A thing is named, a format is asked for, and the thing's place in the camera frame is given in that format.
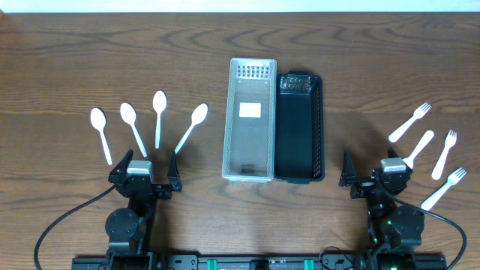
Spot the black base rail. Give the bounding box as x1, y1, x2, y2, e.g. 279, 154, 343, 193
71, 253, 447, 270

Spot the clear plastic basket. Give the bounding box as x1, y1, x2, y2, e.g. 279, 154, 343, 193
222, 58, 277, 182

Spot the black cable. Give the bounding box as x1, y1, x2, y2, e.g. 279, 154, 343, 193
378, 179, 468, 270
33, 184, 118, 270

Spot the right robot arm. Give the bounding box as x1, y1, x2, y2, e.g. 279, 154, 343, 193
339, 148, 425, 257

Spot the white plastic spoon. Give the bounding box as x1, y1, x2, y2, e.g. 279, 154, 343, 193
174, 103, 209, 154
120, 102, 147, 158
152, 91, 167, 149
90, 107, 113, 165

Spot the white plastic fork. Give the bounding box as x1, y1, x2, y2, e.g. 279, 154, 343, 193
403, 130, 434, 169
421, 168, 467, 211
431, 130, 458, 180
388, 102, 431, 143

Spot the white plastic fork top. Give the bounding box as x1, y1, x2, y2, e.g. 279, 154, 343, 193
388, 102, 431, 143

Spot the right black cable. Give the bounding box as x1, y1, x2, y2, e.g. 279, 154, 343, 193
378, 179, 468, 270

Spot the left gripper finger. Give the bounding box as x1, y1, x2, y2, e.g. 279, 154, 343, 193
110, 149, 134, 176
167, 151, 181, 185

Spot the left black cable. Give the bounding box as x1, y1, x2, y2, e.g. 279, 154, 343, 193
33, 184, 118, 270

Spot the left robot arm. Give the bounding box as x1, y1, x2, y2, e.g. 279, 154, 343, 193
105, 149, 182, 254

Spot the black plastic basket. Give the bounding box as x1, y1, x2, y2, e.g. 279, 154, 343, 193
274, 70, 326, 185

